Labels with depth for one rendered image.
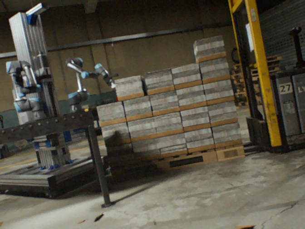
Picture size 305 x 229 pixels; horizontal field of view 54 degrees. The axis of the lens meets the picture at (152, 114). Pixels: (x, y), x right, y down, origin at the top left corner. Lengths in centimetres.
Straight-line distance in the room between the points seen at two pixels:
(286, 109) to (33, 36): 285
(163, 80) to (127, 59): 704
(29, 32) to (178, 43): 762
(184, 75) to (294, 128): 121
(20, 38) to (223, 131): 249
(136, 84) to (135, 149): 70
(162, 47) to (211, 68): 746
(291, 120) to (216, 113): 73
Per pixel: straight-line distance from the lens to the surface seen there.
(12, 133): 253
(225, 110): 324
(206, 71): 321
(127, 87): 323
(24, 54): 379
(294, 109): 325
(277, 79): 320
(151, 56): 1043
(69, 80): 990
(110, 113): 327
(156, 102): 320
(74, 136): 359
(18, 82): 299
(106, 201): 261
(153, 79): 320
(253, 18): 317
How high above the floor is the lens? 80
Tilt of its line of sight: 3 degrees down
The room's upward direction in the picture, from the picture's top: 12 degrees counter-clockwise
